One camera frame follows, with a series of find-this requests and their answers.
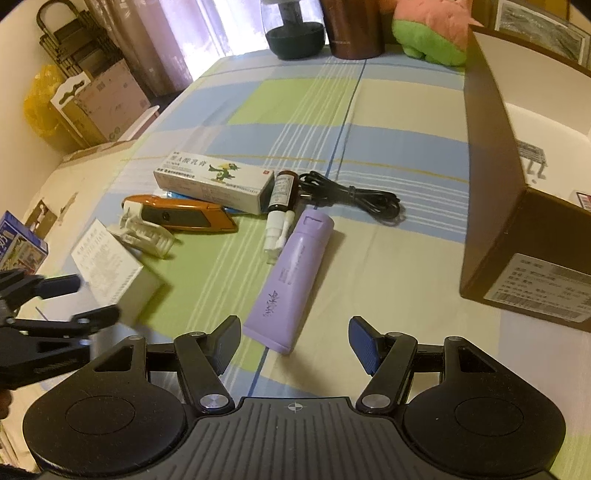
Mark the white furniture piece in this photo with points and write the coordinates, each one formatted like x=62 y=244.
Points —
x=138 y=124

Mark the white ointment box green bird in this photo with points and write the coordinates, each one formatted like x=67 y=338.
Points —
x=217 y=182

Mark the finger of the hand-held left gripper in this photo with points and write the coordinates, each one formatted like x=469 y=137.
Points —
x=94 y=318
x=60 y=285

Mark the pink star plush toy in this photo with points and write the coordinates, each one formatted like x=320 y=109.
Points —
x=429 y=37

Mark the flat cardboard sheet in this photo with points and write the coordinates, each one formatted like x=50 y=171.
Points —
x=97 y=150

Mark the glass teapot black base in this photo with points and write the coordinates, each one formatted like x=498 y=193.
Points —
x=295 y=39

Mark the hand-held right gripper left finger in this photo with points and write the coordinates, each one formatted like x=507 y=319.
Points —
x=228 y=341

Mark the purple tube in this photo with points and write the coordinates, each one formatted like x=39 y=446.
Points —
x=288 y=277

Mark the open cardboard box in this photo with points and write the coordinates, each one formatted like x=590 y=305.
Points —
x=111 y=101

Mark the brown thermos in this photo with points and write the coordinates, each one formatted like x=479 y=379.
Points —
x=353 y=32

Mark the yellow plastic bag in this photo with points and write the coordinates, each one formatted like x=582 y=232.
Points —
x=39 y=110

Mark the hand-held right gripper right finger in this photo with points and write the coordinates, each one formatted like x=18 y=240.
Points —
x=362 y=344

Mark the small white carton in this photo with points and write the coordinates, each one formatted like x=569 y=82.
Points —
x=111 y=267

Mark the pink curtain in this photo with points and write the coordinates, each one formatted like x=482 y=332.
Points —
x=175 y=37

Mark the plaid bed sheet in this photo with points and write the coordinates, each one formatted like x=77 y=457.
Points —
x=369 y=129

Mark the orange utility knife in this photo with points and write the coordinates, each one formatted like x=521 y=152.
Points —
x=184 y=217

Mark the large brown cardboard box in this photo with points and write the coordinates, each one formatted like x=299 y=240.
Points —
x=494 y=184

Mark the blue printed box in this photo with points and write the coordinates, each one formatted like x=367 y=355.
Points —
x=18 y=242

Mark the brown spray bottle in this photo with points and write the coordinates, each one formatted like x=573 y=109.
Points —
x=282 y=194

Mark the framed picture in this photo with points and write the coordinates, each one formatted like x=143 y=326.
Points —
x=540 y=27

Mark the blue tube white cap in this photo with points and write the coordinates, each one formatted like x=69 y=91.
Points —
x=182 y=194

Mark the white plastic clip holder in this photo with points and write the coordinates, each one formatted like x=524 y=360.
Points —
x=145 y=235

